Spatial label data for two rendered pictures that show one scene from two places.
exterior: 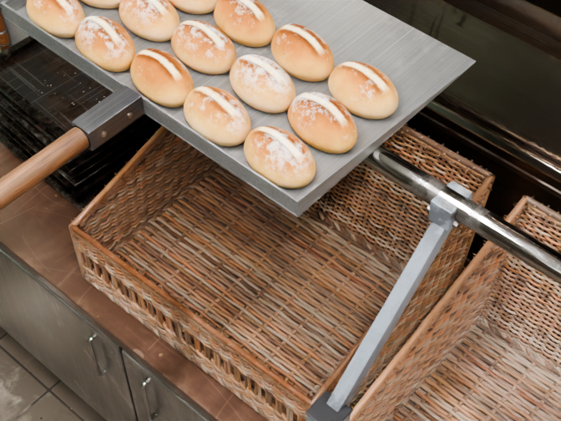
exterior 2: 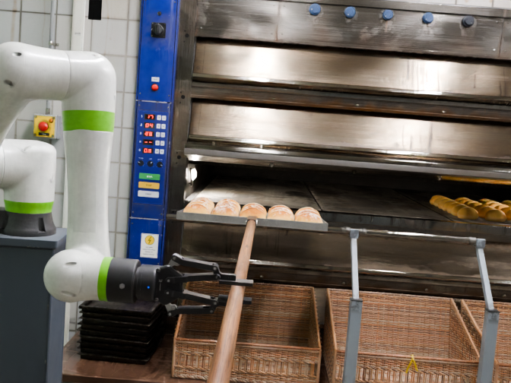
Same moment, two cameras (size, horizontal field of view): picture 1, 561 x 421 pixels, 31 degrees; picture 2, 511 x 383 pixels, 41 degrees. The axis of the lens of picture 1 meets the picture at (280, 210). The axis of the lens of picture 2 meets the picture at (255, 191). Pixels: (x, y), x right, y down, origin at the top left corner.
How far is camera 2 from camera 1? 207 cm
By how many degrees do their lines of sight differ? 56
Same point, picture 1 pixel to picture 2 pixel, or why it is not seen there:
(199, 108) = (278, 213)
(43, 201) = (122, 366)
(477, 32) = (293, 235)
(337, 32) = not seen: hidden behind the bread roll
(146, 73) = (252, 211)
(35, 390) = not seen: outside the picture
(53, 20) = (203, 210)
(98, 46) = (228, 210)
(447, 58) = not seen: hidden behind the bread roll
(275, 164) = (314, 218)
